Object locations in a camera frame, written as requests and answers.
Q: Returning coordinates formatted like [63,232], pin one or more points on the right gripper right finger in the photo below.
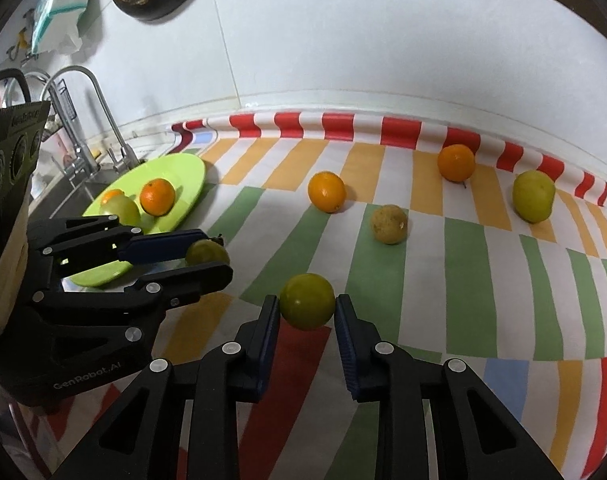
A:
[476,436]

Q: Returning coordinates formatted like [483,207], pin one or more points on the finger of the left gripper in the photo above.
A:
[84,243]
[161,291]

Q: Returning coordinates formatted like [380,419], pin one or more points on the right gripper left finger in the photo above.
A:
[139,436]

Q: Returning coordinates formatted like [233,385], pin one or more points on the large green apple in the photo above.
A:
[124,208]

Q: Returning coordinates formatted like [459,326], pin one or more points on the dark green tomato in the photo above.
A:
[206,251]
[307,301]

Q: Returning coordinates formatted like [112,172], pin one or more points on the large orange mandarin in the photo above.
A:
[157,197]

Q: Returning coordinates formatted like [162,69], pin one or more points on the large chrome kitchen faucet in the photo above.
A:
[81,162]

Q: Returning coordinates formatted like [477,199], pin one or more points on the stainless steel sink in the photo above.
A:
[65,200]

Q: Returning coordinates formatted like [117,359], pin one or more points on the thin chrome gooseneck faucet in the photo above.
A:
[122,155]

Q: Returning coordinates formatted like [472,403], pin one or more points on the striped colourful tablecloth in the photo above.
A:
[525,305]

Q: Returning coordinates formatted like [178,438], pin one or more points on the small orange mandarin left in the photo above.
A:
[327,192]

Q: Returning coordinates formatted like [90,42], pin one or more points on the small orange mandarin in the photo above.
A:
[327,192]
[456,163]

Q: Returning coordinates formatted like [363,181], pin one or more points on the brown round fruit back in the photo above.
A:
[389,224]

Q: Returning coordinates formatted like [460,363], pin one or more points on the teal white tissue pack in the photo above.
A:
[56,26]

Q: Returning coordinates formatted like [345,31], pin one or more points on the yellow-green apple back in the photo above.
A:
[533,196]

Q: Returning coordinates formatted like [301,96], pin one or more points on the small orange mandarin back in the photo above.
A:
[456,163]

